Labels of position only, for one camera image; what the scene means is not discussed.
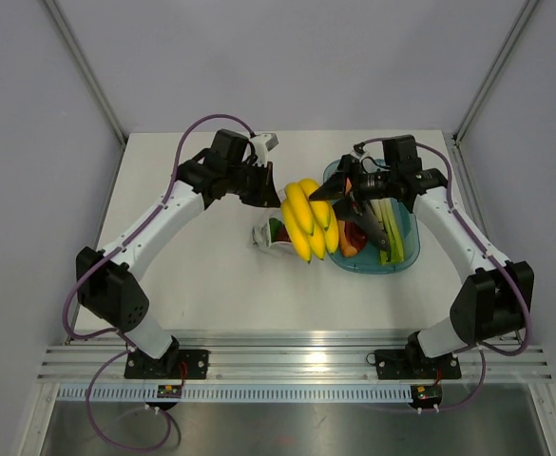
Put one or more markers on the right aluminium frame post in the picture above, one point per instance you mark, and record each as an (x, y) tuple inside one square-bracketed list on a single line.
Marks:
[(515, 33)]

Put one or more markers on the grey toy fish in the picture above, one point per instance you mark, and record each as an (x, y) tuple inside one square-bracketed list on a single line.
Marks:
[(368, 223)]

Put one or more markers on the yellow green corn cob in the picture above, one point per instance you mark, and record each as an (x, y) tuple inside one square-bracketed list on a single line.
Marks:
[(394, 219)]

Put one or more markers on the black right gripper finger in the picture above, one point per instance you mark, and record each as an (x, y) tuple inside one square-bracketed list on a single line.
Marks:
[(331, 189), (349, 210)]

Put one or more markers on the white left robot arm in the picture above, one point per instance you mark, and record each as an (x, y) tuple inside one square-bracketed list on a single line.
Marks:
[(109, 279)]

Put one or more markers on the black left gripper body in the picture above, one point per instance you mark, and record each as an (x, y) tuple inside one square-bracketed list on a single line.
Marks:
[(250, 182)]

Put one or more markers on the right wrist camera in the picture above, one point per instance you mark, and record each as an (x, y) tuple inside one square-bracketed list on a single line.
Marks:
[(359, 151)]

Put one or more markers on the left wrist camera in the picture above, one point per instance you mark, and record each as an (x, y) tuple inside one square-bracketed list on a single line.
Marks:
[(263, 144)]

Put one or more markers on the teal plastic tray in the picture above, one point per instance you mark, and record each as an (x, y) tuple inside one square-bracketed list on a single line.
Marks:
[(367, 261)]

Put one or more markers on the aluminium mounting rail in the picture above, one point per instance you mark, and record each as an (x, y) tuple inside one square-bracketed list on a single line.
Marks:
[(285, 357)]

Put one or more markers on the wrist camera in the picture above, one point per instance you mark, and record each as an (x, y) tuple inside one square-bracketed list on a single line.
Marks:
[(263, 144), (359, 151)]

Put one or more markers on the left aluminium frame post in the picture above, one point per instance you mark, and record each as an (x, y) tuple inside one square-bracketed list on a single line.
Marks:
[(79, 59)]

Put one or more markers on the clear zip top bag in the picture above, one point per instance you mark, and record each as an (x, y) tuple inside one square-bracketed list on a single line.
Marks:
[(264, 240)]

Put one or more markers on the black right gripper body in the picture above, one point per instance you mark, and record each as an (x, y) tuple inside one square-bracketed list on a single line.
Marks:
[(366, 185)]

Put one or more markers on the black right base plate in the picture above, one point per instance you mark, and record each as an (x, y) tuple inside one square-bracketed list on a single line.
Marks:
[(398, 365)]

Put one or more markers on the white slotted cable duct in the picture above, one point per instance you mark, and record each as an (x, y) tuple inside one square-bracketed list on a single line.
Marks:
[(202, 393)]

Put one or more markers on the aluminium frame post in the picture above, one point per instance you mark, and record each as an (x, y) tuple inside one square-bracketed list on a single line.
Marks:
[(515, 33), (79, 59)]

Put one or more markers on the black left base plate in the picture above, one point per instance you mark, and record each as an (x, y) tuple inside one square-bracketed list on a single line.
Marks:
[(188, 364)]

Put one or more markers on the orange carrot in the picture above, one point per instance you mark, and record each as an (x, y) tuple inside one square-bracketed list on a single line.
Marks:
[(351, 239)]

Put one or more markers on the yellow banana bunch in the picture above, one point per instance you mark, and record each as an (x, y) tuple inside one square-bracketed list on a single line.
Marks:
[(311, 225)]

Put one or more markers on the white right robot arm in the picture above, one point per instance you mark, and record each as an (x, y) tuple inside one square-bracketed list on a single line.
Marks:
[(495, 294)]

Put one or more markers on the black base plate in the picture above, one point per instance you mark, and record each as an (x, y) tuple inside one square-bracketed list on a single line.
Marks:
[(398, 365), (188, 364)]

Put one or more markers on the red apple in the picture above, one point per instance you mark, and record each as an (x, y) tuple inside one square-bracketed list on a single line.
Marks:
[(282, 235)]

